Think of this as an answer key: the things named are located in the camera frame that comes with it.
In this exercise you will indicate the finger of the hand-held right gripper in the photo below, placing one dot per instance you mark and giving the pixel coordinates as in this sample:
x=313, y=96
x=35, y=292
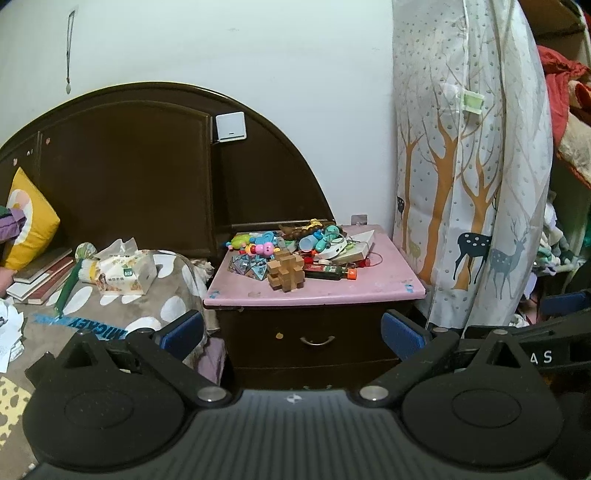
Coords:
x=565, y=304
x=531, y=331

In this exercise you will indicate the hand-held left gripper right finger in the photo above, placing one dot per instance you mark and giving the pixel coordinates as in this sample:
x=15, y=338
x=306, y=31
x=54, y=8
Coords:
x=402, y=334

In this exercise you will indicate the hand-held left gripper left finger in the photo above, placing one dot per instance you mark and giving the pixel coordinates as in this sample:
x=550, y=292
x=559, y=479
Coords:
x=182, y=334

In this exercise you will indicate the green bottle with orange cap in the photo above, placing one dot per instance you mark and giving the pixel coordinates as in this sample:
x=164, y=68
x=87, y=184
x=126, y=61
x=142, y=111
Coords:
x=330, y=273

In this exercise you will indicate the wooden burr puzzle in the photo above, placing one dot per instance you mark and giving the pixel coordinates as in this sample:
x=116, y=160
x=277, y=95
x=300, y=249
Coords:
x=284, y=272

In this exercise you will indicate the grey spotted blanket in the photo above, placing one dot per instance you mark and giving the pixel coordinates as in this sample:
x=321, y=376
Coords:
x=152, y=281

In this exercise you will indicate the tissue packet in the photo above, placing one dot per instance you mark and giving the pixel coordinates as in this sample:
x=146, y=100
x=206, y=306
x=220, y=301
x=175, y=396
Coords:
x=124, y=272

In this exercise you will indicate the shiny foil geometric puzzle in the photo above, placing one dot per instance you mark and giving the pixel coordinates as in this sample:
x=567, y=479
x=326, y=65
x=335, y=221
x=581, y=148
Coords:
x=249, y=267

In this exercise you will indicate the pink-topped dark wooden nightstand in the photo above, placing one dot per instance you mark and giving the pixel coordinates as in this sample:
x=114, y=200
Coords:
x=318, y=288

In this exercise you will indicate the green plastic toy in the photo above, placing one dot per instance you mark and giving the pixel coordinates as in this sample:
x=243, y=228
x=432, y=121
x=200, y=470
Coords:
x=241, y=241

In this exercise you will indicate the white flat plastic device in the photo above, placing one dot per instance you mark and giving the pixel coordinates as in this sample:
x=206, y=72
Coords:
x=330, y=250

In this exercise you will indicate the pink elephant toy blue ears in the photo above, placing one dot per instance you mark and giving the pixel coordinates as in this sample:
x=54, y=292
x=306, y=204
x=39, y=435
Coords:
x=264, y=249

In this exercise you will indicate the teal plastic toy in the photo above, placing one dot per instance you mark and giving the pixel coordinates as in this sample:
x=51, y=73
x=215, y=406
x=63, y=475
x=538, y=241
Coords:
x=330, y=233

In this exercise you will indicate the light blue small cup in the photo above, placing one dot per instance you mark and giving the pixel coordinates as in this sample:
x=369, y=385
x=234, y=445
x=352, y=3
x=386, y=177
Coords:
x=307, y=243

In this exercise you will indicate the book with dark cover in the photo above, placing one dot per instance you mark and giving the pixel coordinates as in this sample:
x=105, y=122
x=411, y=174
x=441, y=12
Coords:
x=44, y=265

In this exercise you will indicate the dark wooden headboard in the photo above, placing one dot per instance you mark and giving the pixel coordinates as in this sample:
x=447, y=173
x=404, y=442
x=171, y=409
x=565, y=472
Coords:
x=138, y=175

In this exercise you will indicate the pile of clothes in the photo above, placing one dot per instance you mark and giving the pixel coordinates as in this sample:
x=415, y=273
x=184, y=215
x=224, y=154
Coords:
x=570, y=138

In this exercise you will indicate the crumpled white paper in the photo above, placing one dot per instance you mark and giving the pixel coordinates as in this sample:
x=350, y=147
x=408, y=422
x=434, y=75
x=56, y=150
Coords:
x=10, y=332

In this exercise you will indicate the yellow spotted cloth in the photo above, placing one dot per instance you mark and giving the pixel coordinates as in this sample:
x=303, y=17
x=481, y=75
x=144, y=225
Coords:
x=11, y=406

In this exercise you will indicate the yellow pillow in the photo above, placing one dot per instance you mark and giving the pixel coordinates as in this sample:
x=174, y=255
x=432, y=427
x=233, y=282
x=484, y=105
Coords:
x=32, y=221

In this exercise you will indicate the purple cloth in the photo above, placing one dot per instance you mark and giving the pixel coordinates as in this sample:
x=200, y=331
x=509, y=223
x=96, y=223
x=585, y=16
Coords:
x=11, y=224

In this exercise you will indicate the cardboard box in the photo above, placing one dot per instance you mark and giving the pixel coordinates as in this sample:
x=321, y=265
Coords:
x=561, y=18

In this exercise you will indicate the white wall switch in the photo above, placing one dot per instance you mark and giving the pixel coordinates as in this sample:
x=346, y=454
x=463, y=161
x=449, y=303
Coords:
x=230, y=127

